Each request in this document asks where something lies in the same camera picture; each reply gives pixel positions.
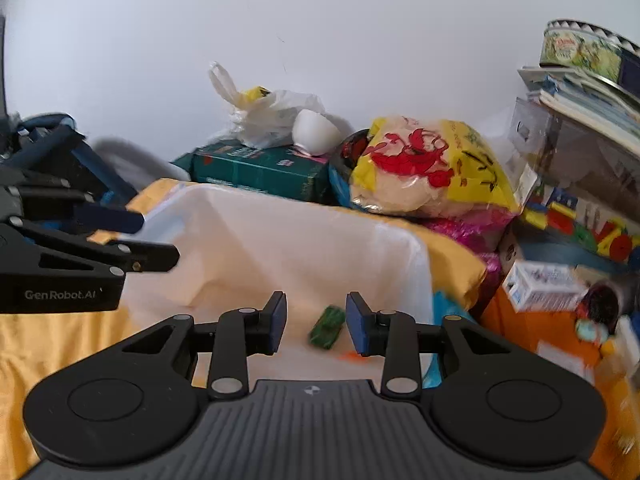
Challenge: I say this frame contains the pink shiny bag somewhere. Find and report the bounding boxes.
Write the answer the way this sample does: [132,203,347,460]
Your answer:
[425,210,516,306]

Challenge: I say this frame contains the yellow cloth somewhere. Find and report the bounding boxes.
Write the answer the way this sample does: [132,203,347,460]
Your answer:
[0,177,488,480]

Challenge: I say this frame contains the yellow red printed plastic bag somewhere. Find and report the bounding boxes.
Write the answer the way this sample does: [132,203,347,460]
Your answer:
[349,116,521,218]

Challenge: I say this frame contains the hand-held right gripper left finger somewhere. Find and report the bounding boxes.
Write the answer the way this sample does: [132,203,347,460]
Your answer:
[120,291,288,402]

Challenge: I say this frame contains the stack of books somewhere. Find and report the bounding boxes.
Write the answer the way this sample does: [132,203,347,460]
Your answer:
[517,65,640,158]

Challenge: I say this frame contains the blue backpack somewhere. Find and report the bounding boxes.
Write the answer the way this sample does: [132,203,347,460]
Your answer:
[0,112,141,206]

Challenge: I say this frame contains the dark green box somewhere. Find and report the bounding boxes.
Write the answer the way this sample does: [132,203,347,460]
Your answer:
[192,141,333,206]

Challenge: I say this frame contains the white plastic bag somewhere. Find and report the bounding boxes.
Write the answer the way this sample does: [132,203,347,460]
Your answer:
[209,61,326,150]

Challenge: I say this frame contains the small white box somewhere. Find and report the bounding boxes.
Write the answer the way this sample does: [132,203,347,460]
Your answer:
[502,260,588,311]

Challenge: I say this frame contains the white plastic bin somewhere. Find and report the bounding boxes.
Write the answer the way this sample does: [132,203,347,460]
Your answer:
[122,183,435,391]

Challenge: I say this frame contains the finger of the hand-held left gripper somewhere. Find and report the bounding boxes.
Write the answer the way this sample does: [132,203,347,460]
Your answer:
[0,167,146,235]
[0,222,181,277]

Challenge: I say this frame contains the cyan cardboard box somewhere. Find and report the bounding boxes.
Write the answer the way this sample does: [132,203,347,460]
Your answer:
[422,290,476,391]

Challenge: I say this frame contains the dark cylindrical device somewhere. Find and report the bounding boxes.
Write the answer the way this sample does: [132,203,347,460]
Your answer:
[582,280,632,333]

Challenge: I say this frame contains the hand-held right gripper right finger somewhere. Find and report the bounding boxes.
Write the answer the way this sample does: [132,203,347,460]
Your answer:
[346,291,517,397]

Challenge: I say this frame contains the round printed tin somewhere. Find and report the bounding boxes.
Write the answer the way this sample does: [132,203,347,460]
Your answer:
[540,19,640,96]

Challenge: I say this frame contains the grey cloth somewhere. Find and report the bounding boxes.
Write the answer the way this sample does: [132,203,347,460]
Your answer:
[92,137,191,183]

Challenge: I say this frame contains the orange cloth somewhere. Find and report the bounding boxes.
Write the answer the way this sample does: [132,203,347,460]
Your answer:
[480,280,640,471]

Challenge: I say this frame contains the clear plastic box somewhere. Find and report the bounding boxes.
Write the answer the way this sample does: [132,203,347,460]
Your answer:
[507,97,640,196]

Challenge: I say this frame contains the small green toy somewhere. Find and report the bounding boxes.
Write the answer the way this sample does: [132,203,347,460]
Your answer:
[308,305,346,348]

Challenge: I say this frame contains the white round toy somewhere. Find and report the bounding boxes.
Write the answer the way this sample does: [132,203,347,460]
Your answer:
[292,109,342,156]

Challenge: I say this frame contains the colourful toy block box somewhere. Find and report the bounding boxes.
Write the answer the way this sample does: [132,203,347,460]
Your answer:
[520,185,640,263]

